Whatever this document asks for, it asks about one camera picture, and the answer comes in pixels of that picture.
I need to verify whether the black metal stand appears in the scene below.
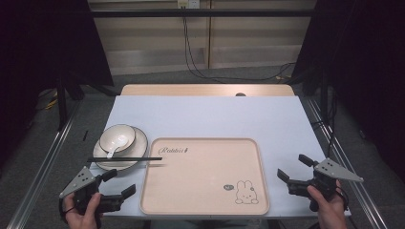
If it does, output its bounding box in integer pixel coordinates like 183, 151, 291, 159
55, 72, 84, 132
302, 63, 339, 151

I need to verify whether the aluminium floor rail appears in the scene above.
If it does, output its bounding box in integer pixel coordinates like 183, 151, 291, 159
6, 100, 82, 229
305, 96, 390, 229

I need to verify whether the beige tray with rabbit print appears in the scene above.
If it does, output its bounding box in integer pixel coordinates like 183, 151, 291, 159
139, 136, 270, 217

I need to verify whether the black horizontal bar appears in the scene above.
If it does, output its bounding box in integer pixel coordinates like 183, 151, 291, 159
90, 9, 316, 18

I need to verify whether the dark curtain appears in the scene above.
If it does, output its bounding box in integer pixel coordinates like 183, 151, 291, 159
0, 0, 115, 166
290, 0, 405, 179

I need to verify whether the black chopstick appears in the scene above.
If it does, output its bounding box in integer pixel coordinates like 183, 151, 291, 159
87, 156, 163, 161
87, 157, 164, 163

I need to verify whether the yellow cable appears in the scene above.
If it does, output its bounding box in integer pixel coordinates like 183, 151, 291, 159
44, 89, 59, 111

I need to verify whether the light wooden table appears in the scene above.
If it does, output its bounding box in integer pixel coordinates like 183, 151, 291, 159
119, 83, 297, 97

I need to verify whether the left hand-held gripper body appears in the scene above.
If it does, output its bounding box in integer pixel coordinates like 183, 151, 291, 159
58, 166, 124, 215

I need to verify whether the black power cable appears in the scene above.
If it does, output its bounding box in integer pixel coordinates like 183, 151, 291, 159
181, 7, 297, 82

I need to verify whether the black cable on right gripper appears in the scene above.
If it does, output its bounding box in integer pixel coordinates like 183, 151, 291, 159
335, 185, 351, 212

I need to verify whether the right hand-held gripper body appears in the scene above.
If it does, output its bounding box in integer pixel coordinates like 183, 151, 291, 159
287, 157, 365, 213

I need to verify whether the white bowl with dark rim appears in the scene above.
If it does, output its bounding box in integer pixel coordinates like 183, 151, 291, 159
98, 123, 137, 155

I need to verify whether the white wall socket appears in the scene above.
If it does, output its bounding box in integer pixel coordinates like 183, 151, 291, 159
177, 0, 202, 10

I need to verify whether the person's left hand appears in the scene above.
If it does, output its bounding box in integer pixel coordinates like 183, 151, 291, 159
62, 192, 103, 229

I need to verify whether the white table mat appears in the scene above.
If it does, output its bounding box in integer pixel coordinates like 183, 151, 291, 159
90, 94, 352, 220

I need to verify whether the white ceramic spoon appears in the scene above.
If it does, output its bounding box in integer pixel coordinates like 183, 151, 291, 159
106, 135, 130, 159

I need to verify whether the white plate with dark rim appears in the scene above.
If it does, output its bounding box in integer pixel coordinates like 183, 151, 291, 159
92, 125, 149, 172

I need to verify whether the person's right hand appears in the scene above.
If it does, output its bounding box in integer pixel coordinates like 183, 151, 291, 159
307, 179, 349, 229

